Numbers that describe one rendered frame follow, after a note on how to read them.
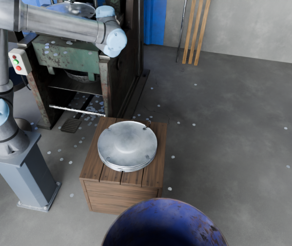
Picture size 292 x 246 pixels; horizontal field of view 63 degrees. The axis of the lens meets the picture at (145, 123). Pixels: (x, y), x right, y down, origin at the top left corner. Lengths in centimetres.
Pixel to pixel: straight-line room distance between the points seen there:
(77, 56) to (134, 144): 60
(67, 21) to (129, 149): 61
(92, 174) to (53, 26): 63
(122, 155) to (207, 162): 70
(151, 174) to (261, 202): 74
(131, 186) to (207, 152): 75
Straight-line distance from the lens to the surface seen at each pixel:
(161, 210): 99
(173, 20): 268
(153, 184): 109
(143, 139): 119
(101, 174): 113
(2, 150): 115
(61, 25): 87
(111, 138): 120
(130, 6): 170
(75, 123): 163
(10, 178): 130
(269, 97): 234
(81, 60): 143
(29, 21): 86
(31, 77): 161
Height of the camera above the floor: 129
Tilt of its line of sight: 46 degrees down
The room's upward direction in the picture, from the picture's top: 2 degrees clockwise
